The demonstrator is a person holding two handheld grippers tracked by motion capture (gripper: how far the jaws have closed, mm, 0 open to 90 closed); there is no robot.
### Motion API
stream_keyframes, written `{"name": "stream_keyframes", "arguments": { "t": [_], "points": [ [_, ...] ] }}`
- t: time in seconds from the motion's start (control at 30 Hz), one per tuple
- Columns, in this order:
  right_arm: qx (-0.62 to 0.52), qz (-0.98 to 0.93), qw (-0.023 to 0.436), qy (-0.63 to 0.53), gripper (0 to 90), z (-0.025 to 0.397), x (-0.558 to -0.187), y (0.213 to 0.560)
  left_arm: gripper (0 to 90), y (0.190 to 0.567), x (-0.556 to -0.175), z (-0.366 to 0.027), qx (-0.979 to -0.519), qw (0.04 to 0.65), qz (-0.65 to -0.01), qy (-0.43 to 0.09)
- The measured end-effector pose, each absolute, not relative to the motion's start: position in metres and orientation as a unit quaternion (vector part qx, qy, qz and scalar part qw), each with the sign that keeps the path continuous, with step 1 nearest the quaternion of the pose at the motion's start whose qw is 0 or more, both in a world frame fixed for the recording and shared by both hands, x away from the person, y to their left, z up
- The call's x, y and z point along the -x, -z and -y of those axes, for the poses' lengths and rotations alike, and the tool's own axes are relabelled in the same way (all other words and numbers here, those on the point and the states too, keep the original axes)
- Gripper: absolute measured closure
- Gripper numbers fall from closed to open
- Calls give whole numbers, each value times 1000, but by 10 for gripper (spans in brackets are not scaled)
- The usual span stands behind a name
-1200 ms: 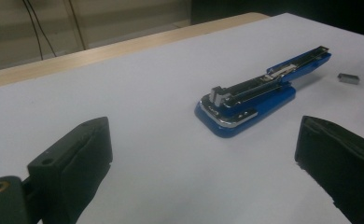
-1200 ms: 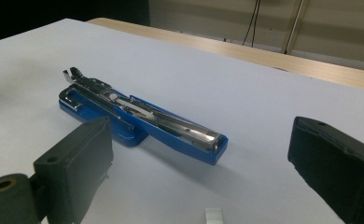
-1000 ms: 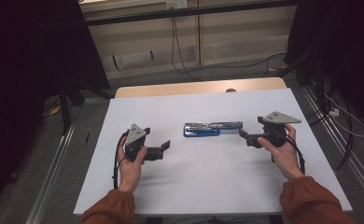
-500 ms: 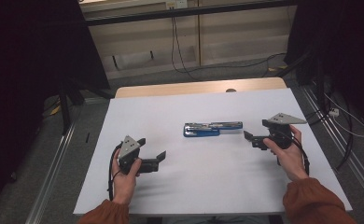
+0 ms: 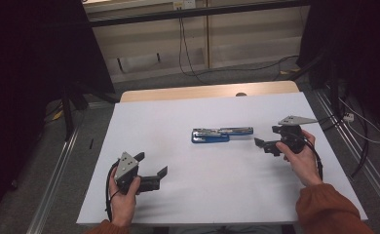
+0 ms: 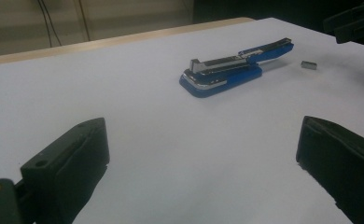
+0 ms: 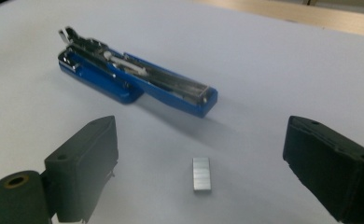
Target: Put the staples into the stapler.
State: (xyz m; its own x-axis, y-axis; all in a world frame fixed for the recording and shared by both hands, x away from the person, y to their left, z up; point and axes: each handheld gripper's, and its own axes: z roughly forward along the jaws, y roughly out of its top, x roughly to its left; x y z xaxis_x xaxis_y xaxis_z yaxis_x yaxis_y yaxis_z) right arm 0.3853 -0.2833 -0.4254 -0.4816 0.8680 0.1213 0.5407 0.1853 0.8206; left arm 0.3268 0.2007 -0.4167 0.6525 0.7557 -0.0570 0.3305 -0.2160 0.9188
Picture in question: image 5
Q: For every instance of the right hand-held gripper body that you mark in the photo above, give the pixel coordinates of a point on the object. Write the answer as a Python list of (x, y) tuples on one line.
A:
[(292, 136)]

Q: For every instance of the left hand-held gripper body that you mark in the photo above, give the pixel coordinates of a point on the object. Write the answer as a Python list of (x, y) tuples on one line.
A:
[(126, 165)]

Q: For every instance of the blue stapler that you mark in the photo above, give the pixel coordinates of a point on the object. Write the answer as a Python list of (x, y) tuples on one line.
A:
[(210, 135)]

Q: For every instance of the person's right hand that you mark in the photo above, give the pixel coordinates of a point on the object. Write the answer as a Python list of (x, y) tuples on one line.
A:
[(303, 165)]

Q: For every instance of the person's left hand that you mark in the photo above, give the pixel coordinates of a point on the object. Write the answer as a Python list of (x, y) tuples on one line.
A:
[(123, 204)]

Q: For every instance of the dark table grommet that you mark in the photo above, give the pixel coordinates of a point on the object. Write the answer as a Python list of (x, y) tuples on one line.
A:
[(241, 94)]

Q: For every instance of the white table cover sheet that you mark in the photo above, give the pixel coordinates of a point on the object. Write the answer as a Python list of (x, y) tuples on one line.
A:
[(210, 191)]

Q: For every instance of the yellow floor tape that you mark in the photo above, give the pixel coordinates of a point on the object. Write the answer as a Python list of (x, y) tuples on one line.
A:
[(290, 71), (57, 115)]

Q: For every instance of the white power plug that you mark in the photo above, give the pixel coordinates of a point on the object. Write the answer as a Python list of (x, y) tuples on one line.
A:
[(349, 117)]

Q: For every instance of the black metal stand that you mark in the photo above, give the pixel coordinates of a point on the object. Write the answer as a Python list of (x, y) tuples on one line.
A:
[(332, 84), (68, 113)]

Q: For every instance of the black curtain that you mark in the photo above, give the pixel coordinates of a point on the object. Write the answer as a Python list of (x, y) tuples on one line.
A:
[(357, 48), (22, 65)]

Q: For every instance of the black horizontal bar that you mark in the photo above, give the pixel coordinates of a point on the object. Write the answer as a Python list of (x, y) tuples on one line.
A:
[(194, 13)]

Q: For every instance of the aluminium floor rail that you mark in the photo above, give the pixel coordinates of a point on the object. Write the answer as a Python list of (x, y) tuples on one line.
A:
[(53, 185), (373, 177)]

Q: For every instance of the white wall outlet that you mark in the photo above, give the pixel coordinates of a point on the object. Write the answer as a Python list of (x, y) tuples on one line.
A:
[(184, 4)]

